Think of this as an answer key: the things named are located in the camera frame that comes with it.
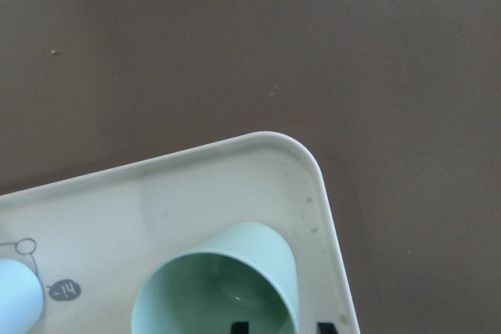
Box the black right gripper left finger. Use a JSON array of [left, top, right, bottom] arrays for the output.
[[230, 321, 249, 334]]

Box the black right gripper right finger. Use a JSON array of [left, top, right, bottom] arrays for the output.
[[316, 321, 338, 334]]

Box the green plastic cup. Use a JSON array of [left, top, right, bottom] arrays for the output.
[[131, 222, 300, 333]]

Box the blue plastic cup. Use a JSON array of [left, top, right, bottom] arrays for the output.
[[1, 259, 44, 334]]

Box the cream rabbit tray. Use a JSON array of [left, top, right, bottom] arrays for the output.
[[1, 131, 359, 333]]

